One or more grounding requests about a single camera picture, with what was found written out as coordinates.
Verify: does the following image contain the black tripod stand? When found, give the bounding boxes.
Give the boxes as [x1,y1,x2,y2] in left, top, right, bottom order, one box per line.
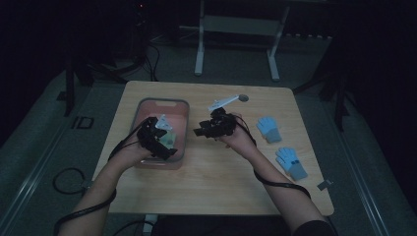
[292,62,353,133]
[63,0,149,118]

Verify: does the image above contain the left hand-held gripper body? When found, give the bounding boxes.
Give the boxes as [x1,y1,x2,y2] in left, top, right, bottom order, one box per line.
[136,113,173,152]

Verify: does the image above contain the black rectangular floor bracket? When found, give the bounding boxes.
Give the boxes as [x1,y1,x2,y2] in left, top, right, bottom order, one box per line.
[71,115,95,130]

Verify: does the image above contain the person's right hand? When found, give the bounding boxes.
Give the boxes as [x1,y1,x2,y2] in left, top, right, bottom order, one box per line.
[218,112,261,160]

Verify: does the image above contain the hand-held gripper cable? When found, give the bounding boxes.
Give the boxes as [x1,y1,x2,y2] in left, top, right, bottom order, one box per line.
[53,117,150,236]
[229,112,313,201]

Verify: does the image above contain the left hand-held gripper cable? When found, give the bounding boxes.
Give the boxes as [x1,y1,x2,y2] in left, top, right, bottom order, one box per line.
[53,117,150,236]

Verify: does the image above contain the black looped floor cable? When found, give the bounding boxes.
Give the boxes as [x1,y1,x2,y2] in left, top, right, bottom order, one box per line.
[52,167,88,196]

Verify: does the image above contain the metal floor rail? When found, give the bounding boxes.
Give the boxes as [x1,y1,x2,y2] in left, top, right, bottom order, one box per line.
[0,122,68,232]
[328,97,392,236]

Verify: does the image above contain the white table leg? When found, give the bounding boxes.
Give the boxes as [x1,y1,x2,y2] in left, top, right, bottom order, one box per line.
[143,214,159,235]

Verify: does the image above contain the blue glove with dark dots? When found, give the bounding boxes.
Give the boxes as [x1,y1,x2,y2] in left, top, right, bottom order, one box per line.
[275,147,308,182]

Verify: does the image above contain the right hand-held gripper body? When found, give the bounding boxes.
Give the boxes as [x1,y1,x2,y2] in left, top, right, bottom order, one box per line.
[208,94,241,139]

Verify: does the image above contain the person's dark clothing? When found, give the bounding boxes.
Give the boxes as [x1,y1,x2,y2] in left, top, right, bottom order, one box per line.
[151,215,338,236]

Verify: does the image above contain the white metal stand frame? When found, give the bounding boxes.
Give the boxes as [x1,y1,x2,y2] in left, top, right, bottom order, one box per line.
[194,0,291,83]

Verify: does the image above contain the plain blue glove grey cuff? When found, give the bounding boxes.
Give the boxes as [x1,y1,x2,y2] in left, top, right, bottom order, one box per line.
[256,115,283,145]

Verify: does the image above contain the pink bin with grey rim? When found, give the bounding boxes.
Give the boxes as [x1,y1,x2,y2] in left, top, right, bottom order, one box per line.
[124,97,191,171]

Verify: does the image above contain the green glove with blue print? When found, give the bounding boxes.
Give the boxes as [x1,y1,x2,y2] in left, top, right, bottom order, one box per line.
[159,130,178,150]

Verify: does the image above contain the right hand-held gripper cable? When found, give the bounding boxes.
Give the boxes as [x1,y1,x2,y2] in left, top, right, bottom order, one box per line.
[229,112,313,201]

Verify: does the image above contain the person's left hand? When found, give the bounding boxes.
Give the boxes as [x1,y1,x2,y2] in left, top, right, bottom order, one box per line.
[115,138,155,169]

